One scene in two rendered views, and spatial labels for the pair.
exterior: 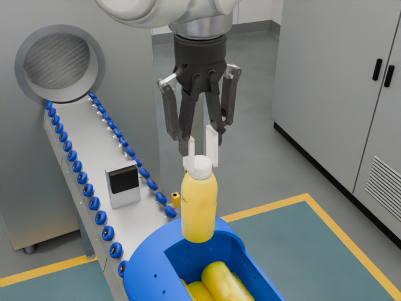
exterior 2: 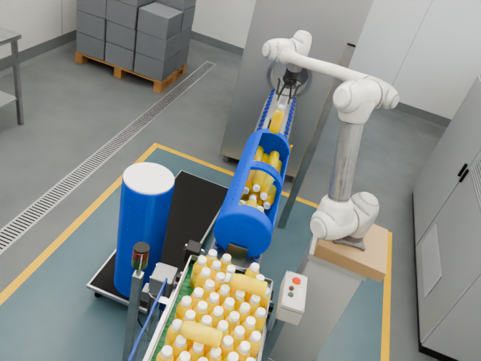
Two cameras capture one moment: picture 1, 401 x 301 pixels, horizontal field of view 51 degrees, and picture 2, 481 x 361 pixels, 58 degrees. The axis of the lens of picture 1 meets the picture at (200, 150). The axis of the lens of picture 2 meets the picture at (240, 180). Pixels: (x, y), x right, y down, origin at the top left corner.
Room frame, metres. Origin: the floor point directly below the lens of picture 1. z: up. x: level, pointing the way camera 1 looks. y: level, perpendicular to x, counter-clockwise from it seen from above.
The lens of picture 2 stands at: (-1.48, -1.05, 2.52)
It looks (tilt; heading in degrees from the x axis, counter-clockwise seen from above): 36 degrees down; 30
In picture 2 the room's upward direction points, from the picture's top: 16 degrees clockwise
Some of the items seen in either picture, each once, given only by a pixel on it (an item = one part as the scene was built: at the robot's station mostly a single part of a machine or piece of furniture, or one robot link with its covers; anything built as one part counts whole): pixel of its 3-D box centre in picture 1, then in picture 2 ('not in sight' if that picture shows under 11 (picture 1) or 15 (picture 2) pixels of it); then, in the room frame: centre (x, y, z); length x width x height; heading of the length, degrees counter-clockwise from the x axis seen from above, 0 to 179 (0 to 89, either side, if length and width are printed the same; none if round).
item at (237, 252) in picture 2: not in sight; (235, 254); (-0.13, -0.37, 0.99); 0.10 x 0.02 x 0.12; 118
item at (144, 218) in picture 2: not in sight; (142, 235); (-0.12, 0.29, 0.59); 0.28 x 0.28 x 0.88
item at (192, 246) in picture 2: not in sight; (193, 253); (-0.26, -0.21, 0.95); 0.10 x 0.07 x 0.10; 118
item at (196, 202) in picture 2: not in sight; (170, 236); (0.42, 0.50, 0.08); 1.50 x 0.52 x 0.15; 22
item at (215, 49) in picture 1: (200, 61); (290, 77); (0.58, 0.00, 1.63); 0.08 x 0.07 x 0.09; 118
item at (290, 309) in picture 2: not in sight; (291, 296); (-0.18, -0.72, 1.05); 0.20 x 0.10 x 0.10; 28
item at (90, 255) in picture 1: (82, 217); not in sight; (1.64, 0.63, 0.31); 0.06 x 0.06 x 0.63; 28
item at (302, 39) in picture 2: not in sight; (298, 46); (0.56, 0.00, 1.81); 0.13 x 0.11 x 0.16; 164
